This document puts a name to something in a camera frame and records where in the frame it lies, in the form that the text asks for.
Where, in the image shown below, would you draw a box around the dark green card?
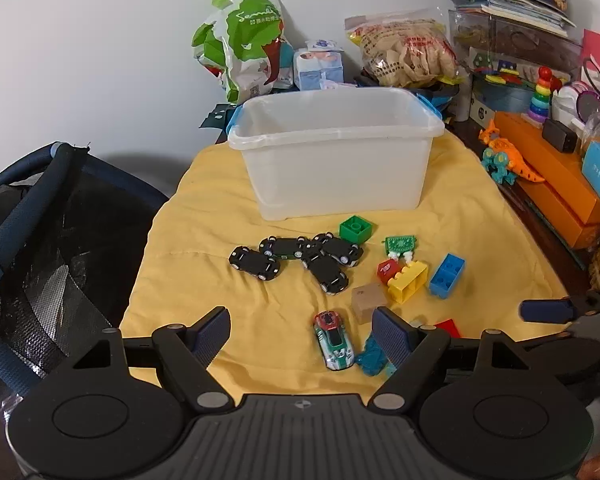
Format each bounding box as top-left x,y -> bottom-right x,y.
198,105 -> 232,131

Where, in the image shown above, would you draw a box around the flat orange box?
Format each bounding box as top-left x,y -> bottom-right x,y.
517,180 -> 600,250

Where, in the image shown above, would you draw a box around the stack of books and papers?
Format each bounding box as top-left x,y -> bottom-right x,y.
445,0 -> 578,37

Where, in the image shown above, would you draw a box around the grey bucket with colourful shapes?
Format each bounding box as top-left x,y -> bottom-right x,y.
470,52 -> 533,115

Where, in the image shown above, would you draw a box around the large orange box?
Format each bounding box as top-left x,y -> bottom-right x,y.
495,112 -> 600,226

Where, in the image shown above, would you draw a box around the clear plastic drawer organiser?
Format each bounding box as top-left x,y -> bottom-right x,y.
447,7 -> 583,77

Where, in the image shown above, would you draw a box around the orange dinosaur toy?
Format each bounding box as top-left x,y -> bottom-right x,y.
478,120 -> 546,186

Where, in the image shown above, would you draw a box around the green white plastic bag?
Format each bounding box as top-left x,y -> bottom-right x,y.
191,0 -> 286,105

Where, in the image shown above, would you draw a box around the white pink round container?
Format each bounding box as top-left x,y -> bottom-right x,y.
552,80 -> 600,136

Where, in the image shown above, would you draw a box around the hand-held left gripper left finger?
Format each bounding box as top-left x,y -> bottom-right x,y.
72,306 -> 232,413

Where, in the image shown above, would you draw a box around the red green toy car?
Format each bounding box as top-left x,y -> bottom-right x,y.
313,311 -> 356,372

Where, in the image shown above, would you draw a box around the yellow building brick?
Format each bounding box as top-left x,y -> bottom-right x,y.
386,261 -> 428,303

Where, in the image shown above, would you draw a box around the clear bag of snacks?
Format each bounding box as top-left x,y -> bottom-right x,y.
345,7 -> 463,88

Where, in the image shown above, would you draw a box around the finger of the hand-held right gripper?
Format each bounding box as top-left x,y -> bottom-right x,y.
521,297 -> 588,326

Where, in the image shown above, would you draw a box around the green building brick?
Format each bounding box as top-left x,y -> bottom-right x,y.
339,215 -> 374,243

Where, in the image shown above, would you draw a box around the tan wooden block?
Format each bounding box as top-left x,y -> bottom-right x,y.
351,282 -> 387,325

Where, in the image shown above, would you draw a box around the yellow cloth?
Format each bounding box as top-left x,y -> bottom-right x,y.
120,130 -> 568,401

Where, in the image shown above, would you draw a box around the teal toy piece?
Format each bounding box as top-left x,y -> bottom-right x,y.
355,336 -> 397,378

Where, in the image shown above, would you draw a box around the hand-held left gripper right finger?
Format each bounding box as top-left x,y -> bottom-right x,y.
367,306 -> 531,413

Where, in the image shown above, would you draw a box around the small red building brick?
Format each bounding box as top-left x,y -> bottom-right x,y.
377,259 -> 401,286

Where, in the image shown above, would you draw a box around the rainbow ring stacking toy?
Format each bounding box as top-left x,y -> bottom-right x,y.
527,66 -> 556,123

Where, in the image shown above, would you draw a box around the black power adapter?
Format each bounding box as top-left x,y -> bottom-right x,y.
541,118 -> 578,153

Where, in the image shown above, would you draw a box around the white plastic storage bin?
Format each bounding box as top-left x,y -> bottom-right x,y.
227,87 -> 446,222

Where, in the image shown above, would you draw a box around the blue white tissue pack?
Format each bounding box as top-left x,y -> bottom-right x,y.
293,39 -> 344,92

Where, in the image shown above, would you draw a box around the black toy car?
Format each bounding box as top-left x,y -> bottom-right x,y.
301,255 -> 351,295
312,233 -> 365,267
228,246 -> 281,282
258,236 -> 311,261

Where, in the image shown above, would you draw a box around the green toy piece white wheels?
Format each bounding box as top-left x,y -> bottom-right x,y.
383,235 -> 419,262

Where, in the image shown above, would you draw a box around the blue building brick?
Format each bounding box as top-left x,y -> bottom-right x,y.
428,253 -> 466,296

